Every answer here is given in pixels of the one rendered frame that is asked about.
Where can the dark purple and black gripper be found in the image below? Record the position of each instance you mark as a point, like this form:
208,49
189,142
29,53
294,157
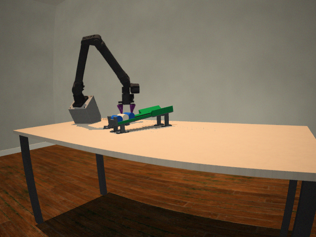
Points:
126,101

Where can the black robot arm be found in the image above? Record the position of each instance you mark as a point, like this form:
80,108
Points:
78,86

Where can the dark blue plastic bar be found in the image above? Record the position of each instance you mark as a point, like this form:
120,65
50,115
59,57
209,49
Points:
118,117
131,115

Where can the beige plastic bar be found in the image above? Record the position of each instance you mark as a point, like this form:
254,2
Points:
124,116

